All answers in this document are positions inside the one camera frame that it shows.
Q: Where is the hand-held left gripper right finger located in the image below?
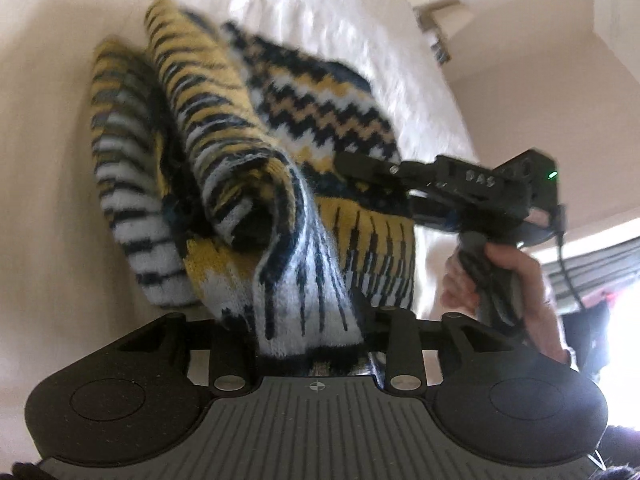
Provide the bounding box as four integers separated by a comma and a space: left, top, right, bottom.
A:
357, 300, 521, 393

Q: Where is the patterned knit sweater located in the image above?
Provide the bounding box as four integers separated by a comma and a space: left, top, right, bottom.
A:
90, 0, 418, 378

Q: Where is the grey curtain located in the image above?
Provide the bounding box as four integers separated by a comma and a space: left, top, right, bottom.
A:
542, 237, 640, 313

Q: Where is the person's right forearm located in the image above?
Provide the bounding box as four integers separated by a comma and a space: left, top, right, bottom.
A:
522, 302, 575, 367

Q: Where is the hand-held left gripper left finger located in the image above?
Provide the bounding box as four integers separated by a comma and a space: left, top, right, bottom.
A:
120, 312, 258, 393

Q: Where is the person's right hand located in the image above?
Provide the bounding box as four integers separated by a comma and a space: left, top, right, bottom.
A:
440, 245, 555, 331

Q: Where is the white embroidered bedspread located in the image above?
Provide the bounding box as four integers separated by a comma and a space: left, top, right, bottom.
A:
0, 0, 481, 466

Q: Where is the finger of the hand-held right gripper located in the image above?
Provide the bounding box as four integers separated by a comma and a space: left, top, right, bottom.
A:
334, 152, 438, 195
407, 192, 462, 235

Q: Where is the black cable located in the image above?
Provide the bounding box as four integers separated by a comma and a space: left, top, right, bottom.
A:
552, 205, 588, 313

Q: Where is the dark cloth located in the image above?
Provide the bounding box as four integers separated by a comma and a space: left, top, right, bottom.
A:
562, 300, 615, 378

